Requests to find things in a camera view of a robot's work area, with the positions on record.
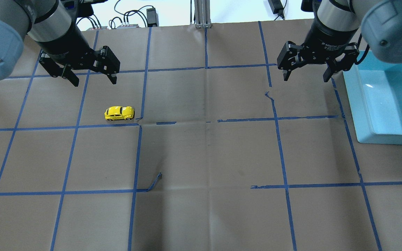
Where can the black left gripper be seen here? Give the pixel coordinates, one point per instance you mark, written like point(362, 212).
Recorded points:
point(65, 44)

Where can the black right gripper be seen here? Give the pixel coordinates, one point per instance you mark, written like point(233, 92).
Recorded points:
point(328, 37)

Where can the yellow beetle toy car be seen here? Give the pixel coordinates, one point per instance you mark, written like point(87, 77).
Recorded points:
point(119, 113)

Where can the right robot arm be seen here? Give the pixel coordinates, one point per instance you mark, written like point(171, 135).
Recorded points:
point(334, 25)

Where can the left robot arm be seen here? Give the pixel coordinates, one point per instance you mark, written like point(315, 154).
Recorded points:
point(52, 25)

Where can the black power adapter right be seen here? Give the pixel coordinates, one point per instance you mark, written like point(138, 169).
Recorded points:
point(277, 7)

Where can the black power adapter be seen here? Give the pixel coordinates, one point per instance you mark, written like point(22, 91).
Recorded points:
point(277, 7)
point(152, 17)

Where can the light blue plastic bin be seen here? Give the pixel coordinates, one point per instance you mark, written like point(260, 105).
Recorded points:
point(374, 91)

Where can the aluminium frame post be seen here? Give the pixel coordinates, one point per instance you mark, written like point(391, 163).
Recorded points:
point(202, 14)

